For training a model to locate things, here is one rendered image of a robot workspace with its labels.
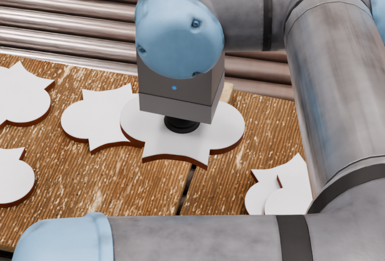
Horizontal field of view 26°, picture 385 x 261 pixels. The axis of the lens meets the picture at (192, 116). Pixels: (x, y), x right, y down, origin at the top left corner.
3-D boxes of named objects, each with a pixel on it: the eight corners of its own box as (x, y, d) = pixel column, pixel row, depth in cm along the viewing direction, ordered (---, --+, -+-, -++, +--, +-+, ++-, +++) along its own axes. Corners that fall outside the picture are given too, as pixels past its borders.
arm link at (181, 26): (266, 15, 67) (259, -64, 75) (127, 18, 67) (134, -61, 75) (263, 85, 73) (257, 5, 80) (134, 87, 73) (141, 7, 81)
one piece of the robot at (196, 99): (239, -24, 89) (233, 85, 101) (158, -37, 91) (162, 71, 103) (217, 35, 83) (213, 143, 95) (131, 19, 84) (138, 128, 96)
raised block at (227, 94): (225, 122, 125) (226, 109, 123) (213, 119, 126) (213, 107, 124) (234, 94, 129) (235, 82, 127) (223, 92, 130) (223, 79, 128)
